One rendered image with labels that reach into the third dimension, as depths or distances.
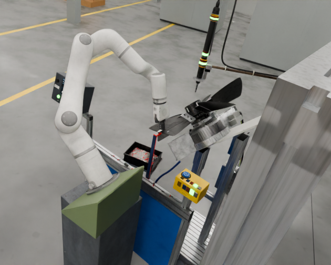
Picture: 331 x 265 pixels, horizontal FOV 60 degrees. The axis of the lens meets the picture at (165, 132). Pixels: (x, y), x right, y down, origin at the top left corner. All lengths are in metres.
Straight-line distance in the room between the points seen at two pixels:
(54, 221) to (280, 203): 2.55
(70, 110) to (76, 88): 0.13
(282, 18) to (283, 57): 0.83
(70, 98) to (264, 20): 6.08
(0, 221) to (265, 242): 2.64
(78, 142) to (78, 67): 0.37
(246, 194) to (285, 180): 0.03
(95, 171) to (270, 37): 6.18
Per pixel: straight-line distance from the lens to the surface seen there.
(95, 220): 1.33
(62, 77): 2.02
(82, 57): 1.50
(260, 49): 7.27
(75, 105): 1.43
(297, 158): 0.17
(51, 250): 2.53
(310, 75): 0.18
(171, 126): 1.76
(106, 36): 1.60
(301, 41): 7.20
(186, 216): 1.72
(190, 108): 1.88
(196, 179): 1.57
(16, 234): 2.66
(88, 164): 1.45
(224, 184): 2.07
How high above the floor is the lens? 2.10
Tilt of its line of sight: 33 degrees down
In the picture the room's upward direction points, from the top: 12 degrees clockwise
